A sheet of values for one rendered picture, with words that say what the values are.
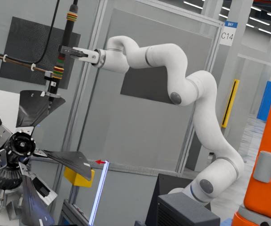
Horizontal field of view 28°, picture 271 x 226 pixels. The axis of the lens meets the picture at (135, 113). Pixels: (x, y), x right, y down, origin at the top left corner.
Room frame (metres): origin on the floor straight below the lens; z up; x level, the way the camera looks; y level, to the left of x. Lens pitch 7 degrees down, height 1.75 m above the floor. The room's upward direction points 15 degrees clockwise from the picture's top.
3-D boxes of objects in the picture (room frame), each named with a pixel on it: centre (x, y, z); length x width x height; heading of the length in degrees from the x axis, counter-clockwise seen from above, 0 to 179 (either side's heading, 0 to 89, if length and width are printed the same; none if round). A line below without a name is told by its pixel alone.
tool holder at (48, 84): (2.35, 0.38, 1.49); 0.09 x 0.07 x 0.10; 65
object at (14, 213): (2.33, 0.40, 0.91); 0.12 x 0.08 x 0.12; 30
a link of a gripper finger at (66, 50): (2.33, 0.34, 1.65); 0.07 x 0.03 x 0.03; 120
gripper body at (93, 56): (2.40, 0.28, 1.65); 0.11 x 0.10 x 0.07; 120
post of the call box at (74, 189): (2.78, 0.21, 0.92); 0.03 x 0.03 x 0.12; 30
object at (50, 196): (2.40, 0.34, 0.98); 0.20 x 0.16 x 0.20; 30
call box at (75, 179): (2.78, 0.21, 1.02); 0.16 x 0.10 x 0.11; 30
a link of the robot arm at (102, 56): (2.43, 0.22, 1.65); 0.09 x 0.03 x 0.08; 30
